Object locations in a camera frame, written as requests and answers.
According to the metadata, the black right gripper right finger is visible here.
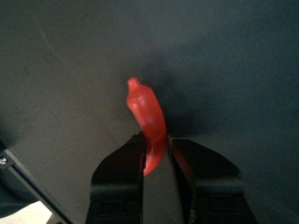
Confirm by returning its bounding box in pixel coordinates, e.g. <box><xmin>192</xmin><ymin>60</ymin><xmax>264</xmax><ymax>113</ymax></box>
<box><xmin>167</xmin><ymin>134</ymin><xmax>259</xmax><ymax>224</ymax></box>

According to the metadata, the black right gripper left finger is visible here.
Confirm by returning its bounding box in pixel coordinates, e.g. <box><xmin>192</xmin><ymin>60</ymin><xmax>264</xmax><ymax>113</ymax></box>
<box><xmin>84</xmin><ymin>130</ymin><xmax>147</xmax><ymax>224</ymax></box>

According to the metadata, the black table edge frame rail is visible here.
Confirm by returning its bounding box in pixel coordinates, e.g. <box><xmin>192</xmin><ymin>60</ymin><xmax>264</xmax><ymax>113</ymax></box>
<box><xmin>0</xmin><ymin>148</ymin><xmax>75</xmax><ymax>224</ymax></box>

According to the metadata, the red toy chile pepper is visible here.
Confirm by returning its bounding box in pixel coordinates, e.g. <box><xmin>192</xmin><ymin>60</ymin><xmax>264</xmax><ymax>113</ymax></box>
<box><xmin>125</xmin><ymin>76</ymin><xmax>168</xmax><ymax>178</ymax></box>

